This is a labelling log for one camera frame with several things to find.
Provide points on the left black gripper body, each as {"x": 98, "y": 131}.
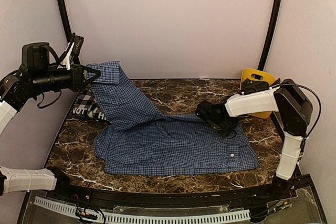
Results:
{"x": 74, "y": 82}

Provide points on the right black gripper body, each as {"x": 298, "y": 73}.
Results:
{"x": 226, "y": 127}

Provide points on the black white plaid shirt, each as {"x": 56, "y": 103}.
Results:
{"x": 86, "y": 106}

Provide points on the blue checked long sleeve shirt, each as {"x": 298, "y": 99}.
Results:
{"x": 140, "y": 140}

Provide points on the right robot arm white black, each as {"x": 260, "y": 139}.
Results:
{"x": 286, "y": 98}

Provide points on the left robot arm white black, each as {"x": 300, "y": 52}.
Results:
{"x": 41, "y": 71}

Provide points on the dark grey shirt in basket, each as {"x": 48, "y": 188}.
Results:
{"x": 252, "y": 86}

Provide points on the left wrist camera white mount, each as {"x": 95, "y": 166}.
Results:
{"x": 72, "y": 51}

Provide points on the black front rail frame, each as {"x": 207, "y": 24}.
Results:
{"x": 247, "y": 198}

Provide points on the left black corner post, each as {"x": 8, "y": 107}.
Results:
{"x": 64, "y": 19}

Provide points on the black corner post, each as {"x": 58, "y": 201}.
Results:
{"x": 64, "y": 19}
{"x": 269, "y": 35}

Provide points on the white slotted cable duct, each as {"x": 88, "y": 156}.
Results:
{"x": 123, "y": 214}

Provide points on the right black corner post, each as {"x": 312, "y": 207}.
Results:
{"x": 269, "y": 35}

